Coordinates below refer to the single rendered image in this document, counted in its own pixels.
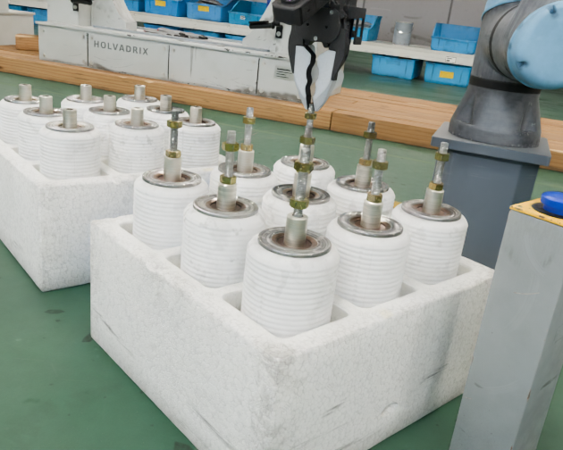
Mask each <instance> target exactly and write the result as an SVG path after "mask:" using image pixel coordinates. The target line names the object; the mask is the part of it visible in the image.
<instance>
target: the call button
mask: <svg viewBox="0 0 563 450"><path fill-rule="evenodd" d="M541 202H542V203H543V209H544V210H546V211H547V212H550V213H555V214H558V215H562V216H563V193H561V192H555V191H548V192H545V193H542V197H541Z"/></svg>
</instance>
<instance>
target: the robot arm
mask: <svg viewBox="0 0 563 450"><path fill-rule="evenodd" d="M272 7H273V19H274V21H278V22H282V23H285V24H287V25H291V32H290V36H289V42H288V52H289V58H290V67H291V71H292V73H293V76H294V80H295V84H296V87H297V90H298V94H299V97H300V99H301V101H302V104H303V105H304V107H305V109H307V110H308V108H309V104H311V90H310V87H311V86H312V85H313V84H314V83H315V94H314V96H313V98H312V100H313V106H314V111H315V112H318V111H319V110H320V109H321V108H322V106H324V104H325V103H326V101H327V100H328V98H329V96H330V94H331V93H332V91H333V90H334V89H335V88H338V87H339V86H340V85H341V84H342V82H343V78H344V73H343V71H342V70H341V67H342V65H343V64H344V63H345V62H346V60H347V57H348V55H349V46H350V43H351V38H354V41H353V45H361V43H362V36H363V30H364V25H365V18H366V8H359V7H357V0H274V1H273V2H272ZM359 18H362V23H361V30H360V36H359V37H357V30H358V23H359ZM354 19H357V22H356V28H355V30H353V24H354ZM481 21H482V24H481V28H480V32H479V37H478V41H477V45H476V49H475V58H474V61H473V66H472V70H471V74H470V80H469V83H468V87H467V90H466V93H465V94H464V96H463V97H462V99H461V101H460V103H459V105H458V107H457V109H456V111H455V112H454V113H453V115H452V117H451V119H450V125H449V133H451V134H453V135H455V136H457V137H460V138H465V139H468V140H472V141H475V142H480V143H485V144H489V145H495V146H507V147H517V148H532V147H537V146H538V145H539V142H540V138H541V134H542V129H541V117H540V105H539V97H540V93H541V90H542V89H560V88H563V0H488V1H487V3H486V6H485V9H484V12H483V14H482V18H481ZM314 42H322V44H323V46H324V48H329V50H327V51H325V52H324V53H322V54H320V55H319V56H318V60H317V65H316V64H315V58H316V55H315V46H314V45H312V44H313V43H314Z"/></svg>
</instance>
